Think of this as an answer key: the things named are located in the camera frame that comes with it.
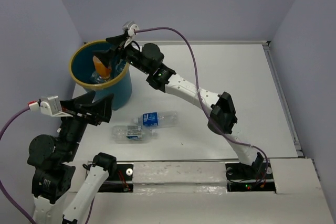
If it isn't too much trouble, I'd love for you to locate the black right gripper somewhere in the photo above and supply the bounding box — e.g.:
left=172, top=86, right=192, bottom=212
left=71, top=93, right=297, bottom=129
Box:
left=93, top=33, right=151, bottom=74

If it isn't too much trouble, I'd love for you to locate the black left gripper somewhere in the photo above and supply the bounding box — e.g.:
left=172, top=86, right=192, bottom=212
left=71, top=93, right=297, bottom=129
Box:
left=60, top=88, right=117, bottom=158

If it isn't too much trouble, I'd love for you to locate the clear wide-mouth plastic jar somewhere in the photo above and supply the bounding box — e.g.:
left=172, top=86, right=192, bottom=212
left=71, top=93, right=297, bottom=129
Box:
left=114, top=60, right=127, bottom=73

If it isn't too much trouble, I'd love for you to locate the orange juice bottle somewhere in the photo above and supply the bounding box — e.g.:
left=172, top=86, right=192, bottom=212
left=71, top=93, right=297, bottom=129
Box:
left=93, top=56, right=112, bottom=78

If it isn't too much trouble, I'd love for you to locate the small Pepsi labelled bottle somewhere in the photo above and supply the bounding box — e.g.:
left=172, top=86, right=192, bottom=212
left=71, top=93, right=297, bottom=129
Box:
left=90, top=71, right=111, bottom=84

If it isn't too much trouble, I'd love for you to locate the clear bottle white cap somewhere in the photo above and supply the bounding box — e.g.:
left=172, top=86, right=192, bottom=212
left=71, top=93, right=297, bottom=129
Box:
left=112, top=125, right=158, bottom=143

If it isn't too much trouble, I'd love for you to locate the clear bottle blue label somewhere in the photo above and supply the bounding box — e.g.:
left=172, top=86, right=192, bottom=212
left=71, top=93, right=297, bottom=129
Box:
left=132, top=111, right=179, bottom=128

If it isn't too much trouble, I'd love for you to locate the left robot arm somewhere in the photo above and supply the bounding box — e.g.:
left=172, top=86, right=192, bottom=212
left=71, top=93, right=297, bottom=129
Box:
left=27, top=91, right=117, bottom=223

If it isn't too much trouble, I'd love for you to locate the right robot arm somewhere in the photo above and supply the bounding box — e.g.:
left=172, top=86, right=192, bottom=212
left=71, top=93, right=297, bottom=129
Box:
left=93, top=35, right=267, bottom=178

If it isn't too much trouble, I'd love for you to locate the teal bin yellow rim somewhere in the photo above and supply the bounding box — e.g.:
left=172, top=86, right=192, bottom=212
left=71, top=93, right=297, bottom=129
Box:
left=69, top=40, right=132, bottom=110

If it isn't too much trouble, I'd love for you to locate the white foam front board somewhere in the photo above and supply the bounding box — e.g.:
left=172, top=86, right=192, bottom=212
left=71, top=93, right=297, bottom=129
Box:
left=31, top=158, right=330, bottom=224

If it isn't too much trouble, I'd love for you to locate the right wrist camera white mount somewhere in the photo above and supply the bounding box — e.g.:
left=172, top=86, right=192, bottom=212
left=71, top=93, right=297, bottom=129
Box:
left=122, top=20, right=139, bottom=48

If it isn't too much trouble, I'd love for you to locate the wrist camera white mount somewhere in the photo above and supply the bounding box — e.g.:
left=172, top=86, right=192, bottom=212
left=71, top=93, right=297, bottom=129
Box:
left=28, top=95, right=72, bottom=118
left=122, top=20, right=139, bottom=48

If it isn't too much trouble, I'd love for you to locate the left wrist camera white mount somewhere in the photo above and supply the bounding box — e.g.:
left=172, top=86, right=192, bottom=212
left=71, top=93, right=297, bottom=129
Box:
left=28, top=95, right=72, bottom=118

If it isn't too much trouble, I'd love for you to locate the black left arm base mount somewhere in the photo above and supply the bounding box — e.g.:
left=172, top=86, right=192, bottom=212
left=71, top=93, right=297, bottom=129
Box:
left=83, top=162, right=134, bottom=193

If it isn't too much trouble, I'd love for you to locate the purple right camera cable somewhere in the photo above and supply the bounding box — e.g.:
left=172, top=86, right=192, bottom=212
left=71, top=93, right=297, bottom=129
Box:
left=135, top=27, right=270, bottom=190

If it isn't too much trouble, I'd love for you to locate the purple camera cable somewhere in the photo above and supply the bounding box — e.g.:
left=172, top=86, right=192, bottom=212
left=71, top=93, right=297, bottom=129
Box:
left=135, top=27, right=270, bottom=190
left=0, top=105, right=132, bottom=224

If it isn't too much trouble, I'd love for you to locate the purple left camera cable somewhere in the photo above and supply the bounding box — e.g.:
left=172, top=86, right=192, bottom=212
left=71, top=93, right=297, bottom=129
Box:
left=0, top=105, right=132, bottom=224

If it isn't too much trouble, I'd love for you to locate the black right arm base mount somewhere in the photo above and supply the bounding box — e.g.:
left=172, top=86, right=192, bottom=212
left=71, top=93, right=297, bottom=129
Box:
left=225, top=153, right=276, bottom=193

